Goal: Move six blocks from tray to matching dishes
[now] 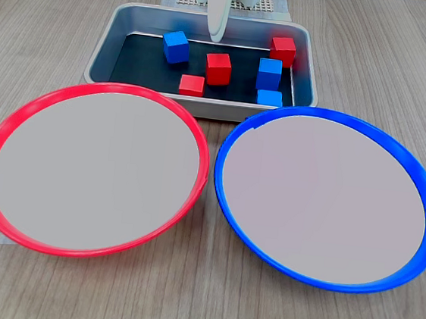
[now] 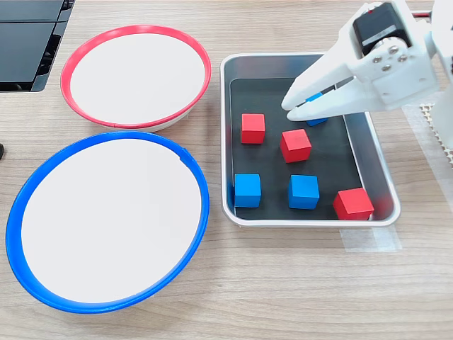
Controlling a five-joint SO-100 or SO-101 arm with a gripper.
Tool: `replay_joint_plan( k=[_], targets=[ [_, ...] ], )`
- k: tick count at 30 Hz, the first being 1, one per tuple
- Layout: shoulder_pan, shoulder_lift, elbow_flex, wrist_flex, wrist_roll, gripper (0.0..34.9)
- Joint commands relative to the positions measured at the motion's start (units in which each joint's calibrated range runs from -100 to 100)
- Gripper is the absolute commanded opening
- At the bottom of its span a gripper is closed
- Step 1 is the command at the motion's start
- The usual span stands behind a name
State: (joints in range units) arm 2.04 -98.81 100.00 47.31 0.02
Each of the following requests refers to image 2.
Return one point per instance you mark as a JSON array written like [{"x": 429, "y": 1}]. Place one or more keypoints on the clear tape piece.
[
  {"x": 415, "y": 120},
  {"x": 371, "y": 240}
]

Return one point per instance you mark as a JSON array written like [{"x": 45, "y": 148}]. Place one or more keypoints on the black tray mat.
[{"x": 272, "y": 166}]

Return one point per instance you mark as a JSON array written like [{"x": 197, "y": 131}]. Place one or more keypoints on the red-rimmed white plate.
[{"x": 138, "y": 78}]

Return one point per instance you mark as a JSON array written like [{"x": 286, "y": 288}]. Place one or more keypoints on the black flat device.
[{"x": 24, "y": 46}]

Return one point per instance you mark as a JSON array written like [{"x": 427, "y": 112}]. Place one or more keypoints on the blue-rimmed white plate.
[{"x": 109, "y": 219}]

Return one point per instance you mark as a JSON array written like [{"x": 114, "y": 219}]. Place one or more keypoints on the steel tray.
[{"x": 384, "y": 198}]

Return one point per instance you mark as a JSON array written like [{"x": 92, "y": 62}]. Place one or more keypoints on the blue cube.
[
  {"x": 247, "y": 190},
  {"x": 314, "y": 98},
  {"x": 303, "y": 191}
]

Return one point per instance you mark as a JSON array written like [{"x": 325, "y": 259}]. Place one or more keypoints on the pale perforated base plate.
[{"x": 426, "y": 111}]

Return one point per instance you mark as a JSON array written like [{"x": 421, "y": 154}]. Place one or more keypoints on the small black object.
[{"x": 1, "y": 151}]

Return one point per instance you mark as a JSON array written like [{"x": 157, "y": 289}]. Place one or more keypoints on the red cube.
[
  {"x": 353, "y": 203},
  {"x": 295, "y": 145},
  {"x": 253, "y": 128}
]

